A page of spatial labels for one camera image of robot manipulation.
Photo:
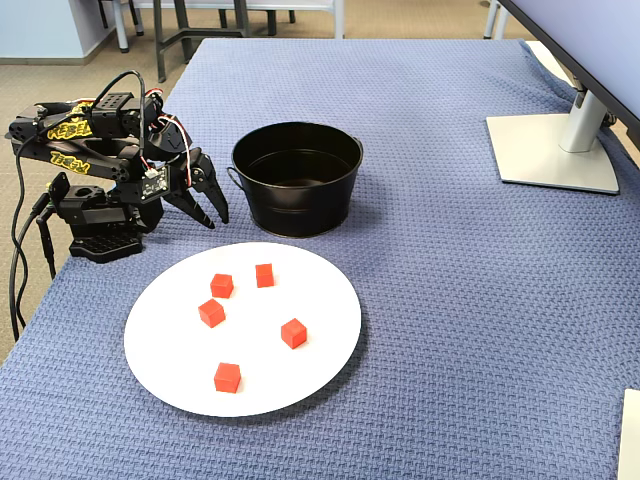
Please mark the white flat board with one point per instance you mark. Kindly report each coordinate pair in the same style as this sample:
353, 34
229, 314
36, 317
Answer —
631, 440

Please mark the small wrist camera board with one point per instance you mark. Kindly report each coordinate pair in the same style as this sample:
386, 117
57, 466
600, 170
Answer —
155, 183

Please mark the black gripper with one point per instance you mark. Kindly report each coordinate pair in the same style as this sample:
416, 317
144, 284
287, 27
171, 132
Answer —
201, 176

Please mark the silver monitor stand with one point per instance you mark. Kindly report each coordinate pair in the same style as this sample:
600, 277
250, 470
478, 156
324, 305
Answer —
550, 155

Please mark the white round plate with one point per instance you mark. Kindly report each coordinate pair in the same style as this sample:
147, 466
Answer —
300, 380

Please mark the white desk leg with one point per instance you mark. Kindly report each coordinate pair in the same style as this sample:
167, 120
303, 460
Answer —
339, 22
492, 20
122, 30

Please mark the blue woven table cloth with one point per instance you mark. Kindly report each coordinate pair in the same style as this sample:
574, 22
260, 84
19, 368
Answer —
450, 300

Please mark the computer monitor screen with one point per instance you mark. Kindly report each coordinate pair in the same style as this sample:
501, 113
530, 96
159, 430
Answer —
600, 40

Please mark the black metal bucket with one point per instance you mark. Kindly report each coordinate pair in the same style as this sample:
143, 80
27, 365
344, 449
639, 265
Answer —
300, 210

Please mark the light blue cabinet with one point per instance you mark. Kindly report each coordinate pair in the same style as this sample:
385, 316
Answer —
40, 25

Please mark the red cube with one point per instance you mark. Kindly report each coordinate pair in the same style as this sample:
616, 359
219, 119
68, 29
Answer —
264, 276
221, 286
293, 334
211, 313
227, 378

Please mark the grey metal table frame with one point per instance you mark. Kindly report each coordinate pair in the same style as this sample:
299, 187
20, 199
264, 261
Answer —
161, 55

